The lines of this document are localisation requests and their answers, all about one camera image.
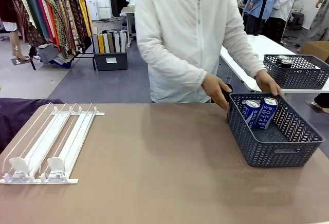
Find person's left hand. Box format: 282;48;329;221
254;69;285;98

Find person's right hand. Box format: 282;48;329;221
202;73;234;111

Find dark grey plastic basket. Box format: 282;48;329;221
226;92;325;169
263;53;329;90

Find blue Pocari Sweat can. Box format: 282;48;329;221
254;97;279;131
242;99;262;129

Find person's right forearm white sleeve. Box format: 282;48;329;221
140;44;208;94

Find person's left forearm white sleeve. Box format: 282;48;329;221
223;23;267;79

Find white can dispenser rack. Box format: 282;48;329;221
0;102;105;185

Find white side table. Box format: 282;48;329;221
220;34;329;94

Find brown cardboard box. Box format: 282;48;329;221
299;41;329;64

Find person's torso in white jacket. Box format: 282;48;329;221
135;0;245;104

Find dark stool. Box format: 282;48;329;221
291;12;305;31

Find mannequin in grey dress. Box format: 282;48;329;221
307;0;329;43

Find white fabric roll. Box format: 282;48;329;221
119;30;127;53
114;31;121;53

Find dark grey storage bin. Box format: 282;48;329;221
92;30;129;71

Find grey background table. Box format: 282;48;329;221
120;6;136;40

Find brown fabric roll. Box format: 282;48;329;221
107;32;115;53

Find white floor appliance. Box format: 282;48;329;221
85;0;100;21

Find garment rack with colourful clothes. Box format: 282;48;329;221
14;0;95;71

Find dark purple cloth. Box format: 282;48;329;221
0;97;64;153

